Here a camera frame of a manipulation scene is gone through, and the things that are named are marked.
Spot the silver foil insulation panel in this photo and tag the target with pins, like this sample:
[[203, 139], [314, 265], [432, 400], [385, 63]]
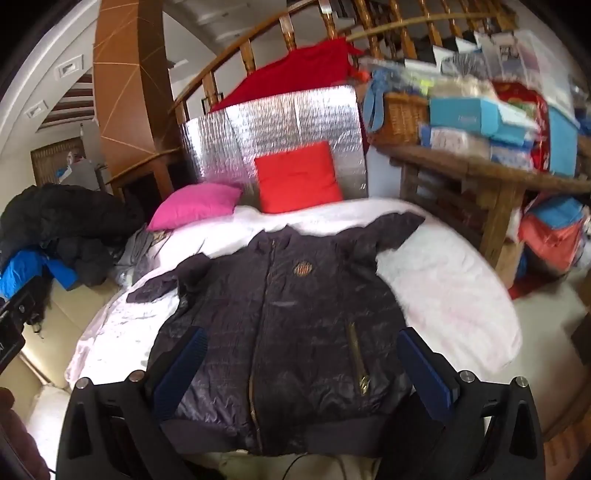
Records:
[[286, 120]]

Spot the grey refrigerator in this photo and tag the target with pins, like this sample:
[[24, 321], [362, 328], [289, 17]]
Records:
[[87, 175]]

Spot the blue container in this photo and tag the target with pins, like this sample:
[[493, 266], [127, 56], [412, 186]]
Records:
[[563, 143]]

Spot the blue cloth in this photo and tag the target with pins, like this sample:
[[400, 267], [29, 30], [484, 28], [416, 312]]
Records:
[[376, 92]]

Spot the wooden stair railing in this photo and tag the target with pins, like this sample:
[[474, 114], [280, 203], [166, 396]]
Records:
[[289, 32]]

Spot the grey clothes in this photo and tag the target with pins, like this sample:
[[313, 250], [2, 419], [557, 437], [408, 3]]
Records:
[[138, 254]]

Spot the light blue cardboard box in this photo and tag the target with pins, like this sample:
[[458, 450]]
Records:
[[461, 117]]

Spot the white blanket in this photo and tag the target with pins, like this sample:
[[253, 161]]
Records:
[[438, 286]]

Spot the beige sofa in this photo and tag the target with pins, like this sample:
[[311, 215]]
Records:
[[74, 314]]

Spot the brown bamboo door curtain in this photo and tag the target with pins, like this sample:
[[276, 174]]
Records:
[[51, 161]]

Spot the person's left forearm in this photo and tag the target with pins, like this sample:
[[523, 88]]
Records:
[[21, 443]]

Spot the clear plastic storage box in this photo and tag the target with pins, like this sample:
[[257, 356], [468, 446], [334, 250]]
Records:
[[531, 55]]

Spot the black puffy coat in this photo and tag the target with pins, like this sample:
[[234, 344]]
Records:
[[69, 217]]

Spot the blue jacket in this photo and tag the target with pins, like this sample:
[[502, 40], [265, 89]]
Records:
[[27, 272]]

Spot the pink pillow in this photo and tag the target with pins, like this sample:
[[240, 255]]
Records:
[[194, 205]]

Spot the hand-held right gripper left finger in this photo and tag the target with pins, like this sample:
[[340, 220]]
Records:
[[180, 369]]

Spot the red cloth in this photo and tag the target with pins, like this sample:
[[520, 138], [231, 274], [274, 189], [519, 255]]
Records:
[[295, 69]]

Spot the stack of folded cloths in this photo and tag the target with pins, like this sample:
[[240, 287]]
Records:
[[554, 235]]

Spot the wicker basket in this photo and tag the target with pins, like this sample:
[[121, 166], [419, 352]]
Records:
[[401, 117]]

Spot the brown wooden column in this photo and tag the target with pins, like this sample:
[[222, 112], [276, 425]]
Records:
[[124, 92]]

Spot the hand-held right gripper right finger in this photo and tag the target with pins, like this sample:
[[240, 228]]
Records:
[[427, 374]]

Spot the red pillow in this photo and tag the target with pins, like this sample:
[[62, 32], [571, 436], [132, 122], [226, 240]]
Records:
[[298, 180]]

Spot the red printed bag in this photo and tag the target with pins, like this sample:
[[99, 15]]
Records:
[[526, 106]]

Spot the wooden side table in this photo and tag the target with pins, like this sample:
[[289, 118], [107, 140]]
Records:
[[498, 194]]

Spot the dark quilted jacket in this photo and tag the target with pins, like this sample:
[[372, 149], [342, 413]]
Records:
[[300, 314]]

